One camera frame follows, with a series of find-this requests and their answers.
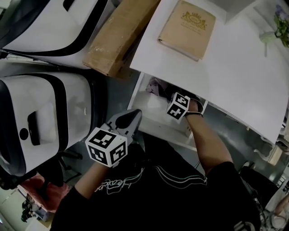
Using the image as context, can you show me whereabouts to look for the person's black printed shirt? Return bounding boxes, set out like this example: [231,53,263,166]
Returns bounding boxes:
[49,133,262,231]

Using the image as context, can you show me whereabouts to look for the red fabric seat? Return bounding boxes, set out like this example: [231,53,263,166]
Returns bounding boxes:
[19,175,71,213]

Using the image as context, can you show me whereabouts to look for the person's left forearm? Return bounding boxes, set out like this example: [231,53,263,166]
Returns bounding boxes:
[74,161,112,199]

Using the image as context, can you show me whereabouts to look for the flowers in white vase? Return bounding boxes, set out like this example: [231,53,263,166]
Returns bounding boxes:
[259,4,289,57]

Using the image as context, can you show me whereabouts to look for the person's right hand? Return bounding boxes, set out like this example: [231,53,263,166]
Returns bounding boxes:
[187,99,203,113]

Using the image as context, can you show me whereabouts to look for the white black pod machine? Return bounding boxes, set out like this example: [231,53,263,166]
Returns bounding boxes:
[0,0,116,69]
[0,72,91,190]

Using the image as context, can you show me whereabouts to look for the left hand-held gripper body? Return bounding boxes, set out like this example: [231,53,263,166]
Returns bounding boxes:
[85,121,134,168]

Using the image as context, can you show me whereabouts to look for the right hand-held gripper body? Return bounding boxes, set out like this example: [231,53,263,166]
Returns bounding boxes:
[166,92,190,124]

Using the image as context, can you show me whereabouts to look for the white desk drawer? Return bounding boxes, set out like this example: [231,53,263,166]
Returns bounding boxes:
[127,72,209,152]

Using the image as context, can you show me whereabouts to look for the person's right forearm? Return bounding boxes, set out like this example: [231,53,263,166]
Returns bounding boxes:
[184,114,233,176]

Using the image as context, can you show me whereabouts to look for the white desk with hutch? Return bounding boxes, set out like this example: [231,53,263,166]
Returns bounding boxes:
[129,0,289,146]

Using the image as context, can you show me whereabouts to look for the beige hardcover book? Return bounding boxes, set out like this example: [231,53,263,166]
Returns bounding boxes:
[157,0,217,62]

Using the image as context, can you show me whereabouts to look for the long brown cardboard box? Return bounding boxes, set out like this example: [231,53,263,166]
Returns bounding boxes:
[82,0,162,79]

